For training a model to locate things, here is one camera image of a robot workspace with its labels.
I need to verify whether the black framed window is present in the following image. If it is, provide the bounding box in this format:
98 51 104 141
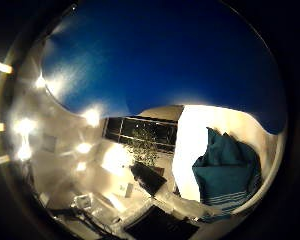
102 115 178 155

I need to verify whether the black flat pad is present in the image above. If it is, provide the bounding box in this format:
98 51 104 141
123 204 200 240

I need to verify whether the dark rectangular wall panel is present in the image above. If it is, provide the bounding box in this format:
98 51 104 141
129 161 168 198

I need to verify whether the teal blue striped cloth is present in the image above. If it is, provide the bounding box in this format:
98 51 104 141
191 127 263 223

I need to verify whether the green leafy plant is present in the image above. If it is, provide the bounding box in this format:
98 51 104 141
125 125 160 168

